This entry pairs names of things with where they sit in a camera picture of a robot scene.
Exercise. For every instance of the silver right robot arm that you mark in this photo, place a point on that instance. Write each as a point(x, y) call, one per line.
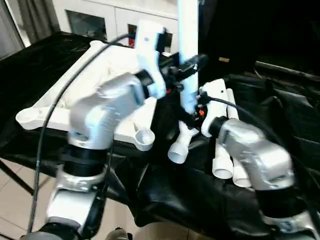
point(260, 160)

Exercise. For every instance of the grey curtain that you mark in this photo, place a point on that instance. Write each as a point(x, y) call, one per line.
point(30, 20)

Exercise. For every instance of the white table top frame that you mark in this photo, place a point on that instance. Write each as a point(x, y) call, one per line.
point(75, 90)

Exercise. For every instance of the small yellow label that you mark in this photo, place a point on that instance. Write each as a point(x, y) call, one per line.
point(224, 59)

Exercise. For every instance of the white plastic table leg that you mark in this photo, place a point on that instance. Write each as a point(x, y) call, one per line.
point(224, 162)
point(242, 177)
point(179, 147)
point(189, 45)

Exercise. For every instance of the black work mat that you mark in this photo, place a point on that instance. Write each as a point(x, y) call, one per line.
point(210, 210)

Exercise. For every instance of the black metal stand frame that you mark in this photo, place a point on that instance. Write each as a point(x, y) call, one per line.
point(15, 175)

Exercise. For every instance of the white glass-door cabinet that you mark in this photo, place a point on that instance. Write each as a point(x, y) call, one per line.
point(100, 17)

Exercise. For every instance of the black metal rail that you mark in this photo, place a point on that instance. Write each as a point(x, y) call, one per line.
point(287, 70)

